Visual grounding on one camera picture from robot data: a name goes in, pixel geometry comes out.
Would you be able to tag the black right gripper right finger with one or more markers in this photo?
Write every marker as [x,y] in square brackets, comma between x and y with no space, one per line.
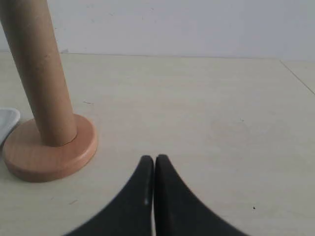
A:
[178,212]

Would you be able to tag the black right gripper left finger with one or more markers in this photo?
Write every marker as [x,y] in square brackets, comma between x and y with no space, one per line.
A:
[130,212]

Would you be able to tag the brown cardboard tube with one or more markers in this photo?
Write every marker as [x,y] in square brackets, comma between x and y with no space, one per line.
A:
[30,35]

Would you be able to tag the wooden paper towel holder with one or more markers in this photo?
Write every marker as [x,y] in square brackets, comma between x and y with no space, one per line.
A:
[29,159]

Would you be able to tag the white plastic tray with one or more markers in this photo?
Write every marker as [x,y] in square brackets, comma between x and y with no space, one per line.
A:
[9,117]

